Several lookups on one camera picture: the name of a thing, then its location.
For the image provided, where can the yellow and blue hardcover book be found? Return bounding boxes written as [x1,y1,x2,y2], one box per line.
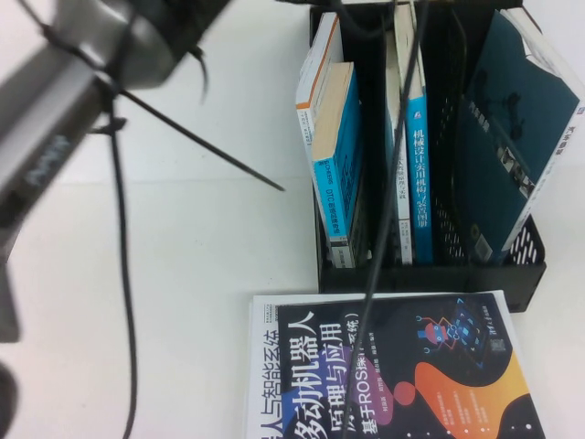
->
[392,2,434,265]

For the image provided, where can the cyan book with beige pages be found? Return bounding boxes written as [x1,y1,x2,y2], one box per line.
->
[309,60,366,270]

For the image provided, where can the black ROS robot book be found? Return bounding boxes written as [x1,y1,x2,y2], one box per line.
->
[246,288,520,439]

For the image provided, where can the black mesh book stand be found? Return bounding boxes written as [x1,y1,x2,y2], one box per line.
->
[308,0,548,315]

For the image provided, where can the thin white book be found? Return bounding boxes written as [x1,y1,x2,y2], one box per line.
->
[383,30,413,266]

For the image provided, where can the white book with orange stripe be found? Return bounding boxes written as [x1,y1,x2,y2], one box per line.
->
[294,12,345,155]

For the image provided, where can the dark teal book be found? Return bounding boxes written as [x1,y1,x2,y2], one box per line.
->
[456,9,581,266]

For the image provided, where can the long-tailed black zip tie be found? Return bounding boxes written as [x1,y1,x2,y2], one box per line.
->
[113,89,287,193]

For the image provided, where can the dark arm cable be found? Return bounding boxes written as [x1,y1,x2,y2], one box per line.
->
[107,91,139,439]

